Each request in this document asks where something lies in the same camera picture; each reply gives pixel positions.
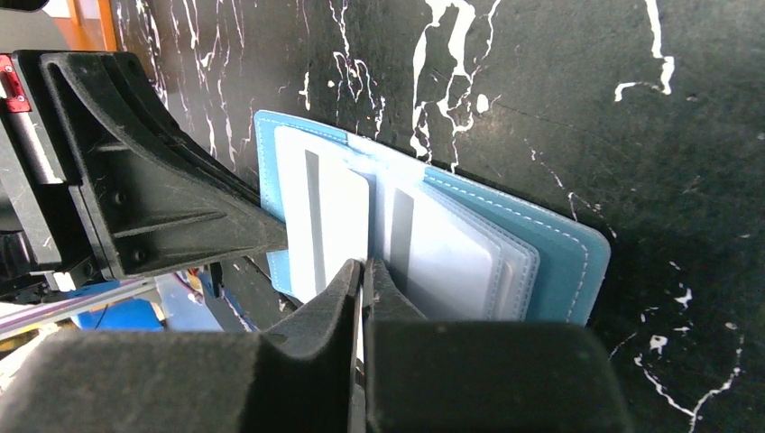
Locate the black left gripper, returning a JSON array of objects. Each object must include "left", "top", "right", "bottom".
[{"left": 1, "top": 51, "right": 287, "bottom": 299}]

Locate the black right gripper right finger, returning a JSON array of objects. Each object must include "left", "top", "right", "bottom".
[{"left": 363, "top": 260, "right": 633, "bottom": 432}]

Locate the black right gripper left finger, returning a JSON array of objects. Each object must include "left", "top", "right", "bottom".
[{"left": 1, "top": 260, "right": 364, "bottom": 432}]

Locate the white card grey stripe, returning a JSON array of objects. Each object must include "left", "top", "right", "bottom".
[{"left": 375, "top": 180, "right": 526, "bottom": 319}]

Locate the blue leather card holder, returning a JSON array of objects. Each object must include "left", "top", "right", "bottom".
[{"left": 253, "top": 110, "right": 611, "bottom": 325}]

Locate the white magnetic stripe card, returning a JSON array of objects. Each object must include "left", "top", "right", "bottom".
[{"left": 275, "top": 126, "right": 372, "bottom": 303}]

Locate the orange wooden shelf rack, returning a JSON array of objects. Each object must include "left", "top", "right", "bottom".
[{"left": 42, "top": 0, "right": 119, "bottom": 51}]

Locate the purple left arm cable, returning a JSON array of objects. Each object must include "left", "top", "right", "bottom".
[{"left": 0, "top": 277, "right": 158, "bottom": 342}]

